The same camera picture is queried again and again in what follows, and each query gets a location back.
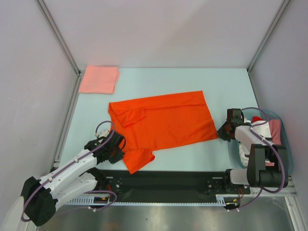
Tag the blue slotted cable duct left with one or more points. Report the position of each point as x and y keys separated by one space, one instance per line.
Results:
x=90 y=200

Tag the orange polo t-shirt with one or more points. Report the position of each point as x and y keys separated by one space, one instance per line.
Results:
x=161 y=122

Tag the aluminium frame post right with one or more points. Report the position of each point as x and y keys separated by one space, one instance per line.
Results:
x=269 y=33

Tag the blue slotted cable duct right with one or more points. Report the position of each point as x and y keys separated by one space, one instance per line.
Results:
x=229 y=199

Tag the teal plastic laundry bin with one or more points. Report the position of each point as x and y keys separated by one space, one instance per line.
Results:
x=233 y=145

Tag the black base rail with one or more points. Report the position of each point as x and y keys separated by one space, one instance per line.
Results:
x=166 y=187

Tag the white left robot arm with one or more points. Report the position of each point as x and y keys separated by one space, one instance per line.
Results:
x=44 y=196

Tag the pink garment in bin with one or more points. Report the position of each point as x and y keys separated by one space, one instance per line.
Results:
x=273 y=131

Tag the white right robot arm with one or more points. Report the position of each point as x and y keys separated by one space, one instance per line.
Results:
x=267 y=166

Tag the folded pink t-shirt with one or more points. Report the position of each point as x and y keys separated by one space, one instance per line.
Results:
x=99 y=80

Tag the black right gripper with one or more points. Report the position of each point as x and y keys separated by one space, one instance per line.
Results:
x=221 y=135

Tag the aluminium frame post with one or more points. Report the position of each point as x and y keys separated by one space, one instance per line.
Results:
x=269 y=33
x=58 y=35

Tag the blue slotted cable duct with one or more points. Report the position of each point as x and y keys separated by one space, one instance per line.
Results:
x=229 y=199
x=90 y=200

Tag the aluminium front rail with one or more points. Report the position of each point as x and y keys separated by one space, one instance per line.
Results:
x=285 y=192

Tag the red garment in bin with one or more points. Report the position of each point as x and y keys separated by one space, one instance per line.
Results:
x=256 y=118

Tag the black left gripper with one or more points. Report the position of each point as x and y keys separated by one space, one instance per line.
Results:
x=119 y=156

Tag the aluminium frame post left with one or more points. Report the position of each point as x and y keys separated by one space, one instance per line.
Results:
x=58 y=35

